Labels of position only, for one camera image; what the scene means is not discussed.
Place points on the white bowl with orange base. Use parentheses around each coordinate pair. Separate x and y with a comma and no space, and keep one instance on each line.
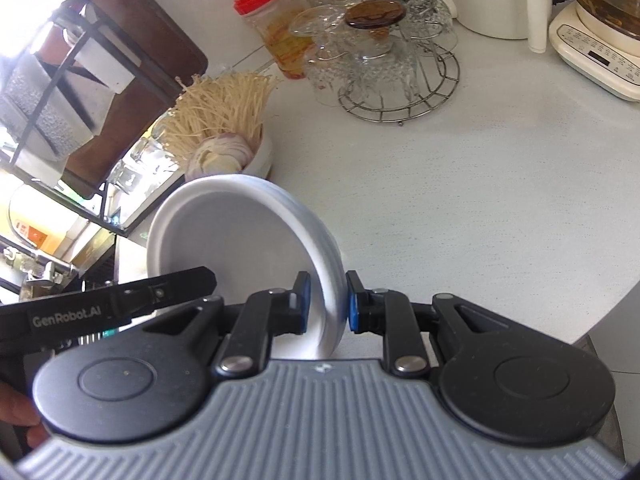
(262,161)

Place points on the white bowl top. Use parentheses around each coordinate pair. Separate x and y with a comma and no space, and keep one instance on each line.
(254,235)

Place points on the red lid plastic jar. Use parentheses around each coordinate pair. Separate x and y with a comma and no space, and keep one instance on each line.
(271,19)

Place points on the person's right hand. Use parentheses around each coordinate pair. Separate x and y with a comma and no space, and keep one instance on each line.
(18,410)

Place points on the sliced purple onion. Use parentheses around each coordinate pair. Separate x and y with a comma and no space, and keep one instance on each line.
(228,153)

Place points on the wire glass rack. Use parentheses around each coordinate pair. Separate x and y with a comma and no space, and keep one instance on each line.
(422,85)

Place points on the cream kettle base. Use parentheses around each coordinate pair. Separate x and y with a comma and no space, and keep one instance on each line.
(602,54)

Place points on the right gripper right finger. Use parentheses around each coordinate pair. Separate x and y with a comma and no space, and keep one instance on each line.
(389,314)

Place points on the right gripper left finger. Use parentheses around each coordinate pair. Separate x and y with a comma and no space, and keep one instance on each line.
(263,316)

